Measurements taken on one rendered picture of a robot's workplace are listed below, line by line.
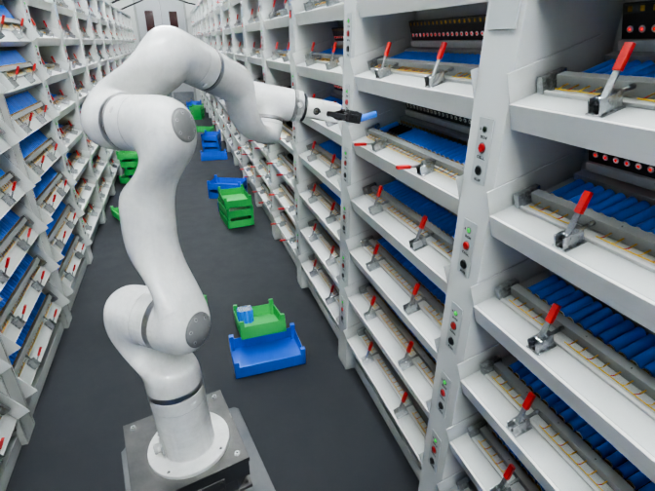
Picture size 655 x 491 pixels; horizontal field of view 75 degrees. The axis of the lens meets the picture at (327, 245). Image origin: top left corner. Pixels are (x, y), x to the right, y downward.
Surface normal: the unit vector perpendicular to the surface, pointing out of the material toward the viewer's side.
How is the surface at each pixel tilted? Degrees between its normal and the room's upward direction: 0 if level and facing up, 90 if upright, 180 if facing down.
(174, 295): 57
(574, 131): 108
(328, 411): 0
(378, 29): 90
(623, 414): 18
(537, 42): 90
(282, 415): 0
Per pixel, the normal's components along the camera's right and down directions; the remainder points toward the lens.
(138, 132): -0.45, 0.30
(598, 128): -0.90, 0.41
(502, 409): -0.29, -0.82
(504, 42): -0.95, 0.14
